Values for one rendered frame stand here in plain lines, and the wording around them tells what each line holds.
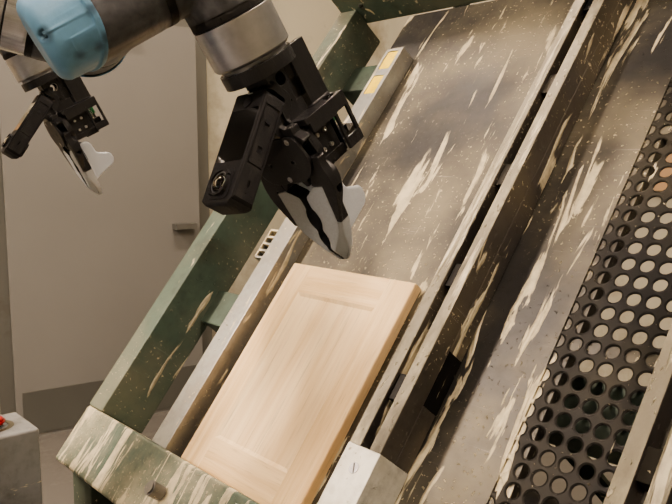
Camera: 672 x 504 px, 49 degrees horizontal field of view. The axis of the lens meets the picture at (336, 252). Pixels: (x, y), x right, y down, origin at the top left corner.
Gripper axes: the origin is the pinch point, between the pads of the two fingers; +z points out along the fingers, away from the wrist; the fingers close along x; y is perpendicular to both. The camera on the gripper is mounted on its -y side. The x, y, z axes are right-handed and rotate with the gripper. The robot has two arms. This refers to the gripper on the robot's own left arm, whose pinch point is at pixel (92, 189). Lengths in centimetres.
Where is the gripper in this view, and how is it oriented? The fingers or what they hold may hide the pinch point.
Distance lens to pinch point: 134.9
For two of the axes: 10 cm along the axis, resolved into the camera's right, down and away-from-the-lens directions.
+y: 7.5, -5.2, 4.1
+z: 3.9, 8.4, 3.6
